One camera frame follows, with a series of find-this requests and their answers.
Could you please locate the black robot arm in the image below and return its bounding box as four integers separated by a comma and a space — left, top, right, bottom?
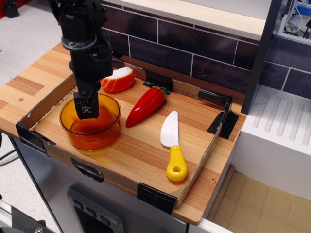
49, 0, 112, 119

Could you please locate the white toy sink drainboard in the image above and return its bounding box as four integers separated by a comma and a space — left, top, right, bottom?
232, 86, 311, 200

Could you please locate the cardboard fence with black tape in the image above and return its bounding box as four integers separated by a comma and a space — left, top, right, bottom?
18, 46, 246, 222

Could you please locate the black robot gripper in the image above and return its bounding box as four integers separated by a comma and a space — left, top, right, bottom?
69, 31, 112, 119

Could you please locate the red toy chili pepper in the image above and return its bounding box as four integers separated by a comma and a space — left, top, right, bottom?
125, 86, 166, 128

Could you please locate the orange transparent plastic pot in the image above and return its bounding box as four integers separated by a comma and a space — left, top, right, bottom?
59, 93, 121, 150

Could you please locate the toy knife yellow handle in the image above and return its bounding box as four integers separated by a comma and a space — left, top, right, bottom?
160, 111, 188, 182

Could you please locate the toy salmon sushi piece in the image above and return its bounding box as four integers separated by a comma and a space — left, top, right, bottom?
101, 67, 135, 93

